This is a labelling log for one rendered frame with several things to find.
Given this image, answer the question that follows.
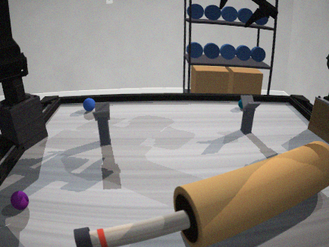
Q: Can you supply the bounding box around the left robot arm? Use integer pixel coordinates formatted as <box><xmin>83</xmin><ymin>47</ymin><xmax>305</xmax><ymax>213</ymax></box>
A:
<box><xmin>0</xmin><ymin>0</ymin><xmax>30</xmax><ymax>107</ymax></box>

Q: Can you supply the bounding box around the purple ball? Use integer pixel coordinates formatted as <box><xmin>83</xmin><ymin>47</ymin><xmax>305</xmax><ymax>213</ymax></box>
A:
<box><xmin>11</xmin><ymin>191</ymin><xmax>29</xmax><ymax>210</ymax></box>

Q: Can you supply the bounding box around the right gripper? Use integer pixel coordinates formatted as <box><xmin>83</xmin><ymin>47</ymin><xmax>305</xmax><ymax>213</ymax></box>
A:
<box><xmin>219</xmin><ymin>0</ymin><xmax>278</xmax><ymax>28</ymax></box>

